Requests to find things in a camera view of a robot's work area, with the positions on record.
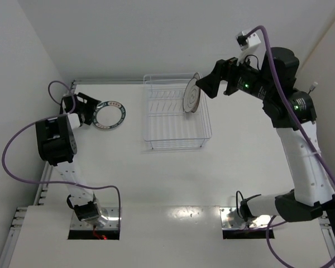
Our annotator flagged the white plate with dark rim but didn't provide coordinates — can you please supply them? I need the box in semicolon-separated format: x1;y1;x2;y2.
183;78;197;113

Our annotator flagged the plate with green lettering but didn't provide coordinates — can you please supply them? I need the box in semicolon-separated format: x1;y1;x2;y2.
93;101;126;131

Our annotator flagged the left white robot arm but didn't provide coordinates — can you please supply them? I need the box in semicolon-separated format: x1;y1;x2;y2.
35;93;108;227

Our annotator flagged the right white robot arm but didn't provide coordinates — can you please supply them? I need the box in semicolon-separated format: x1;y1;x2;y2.
196;47;335;222

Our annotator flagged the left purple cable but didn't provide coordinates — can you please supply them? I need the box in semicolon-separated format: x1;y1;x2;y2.
1;80;121;224

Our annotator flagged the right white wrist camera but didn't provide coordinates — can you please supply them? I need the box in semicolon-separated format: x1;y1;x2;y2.
236;28;261;65

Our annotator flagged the white wire dish rack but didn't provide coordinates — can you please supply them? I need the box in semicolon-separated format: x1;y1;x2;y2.
143;73;212;150

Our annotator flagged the black cable with white plug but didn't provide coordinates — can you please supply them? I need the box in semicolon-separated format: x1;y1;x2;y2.
305;81;318;98

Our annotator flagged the right black base cable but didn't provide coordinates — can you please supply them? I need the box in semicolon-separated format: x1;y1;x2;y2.
235;190;246;221

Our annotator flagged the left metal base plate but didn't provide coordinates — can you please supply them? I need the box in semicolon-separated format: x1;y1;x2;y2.
70;207;119;231

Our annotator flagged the metal base plate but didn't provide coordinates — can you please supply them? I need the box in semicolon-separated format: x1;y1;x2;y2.
70;207;119;231
219;207;271;231

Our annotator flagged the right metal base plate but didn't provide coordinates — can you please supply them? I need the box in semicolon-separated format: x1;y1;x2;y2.
219;207;271;231

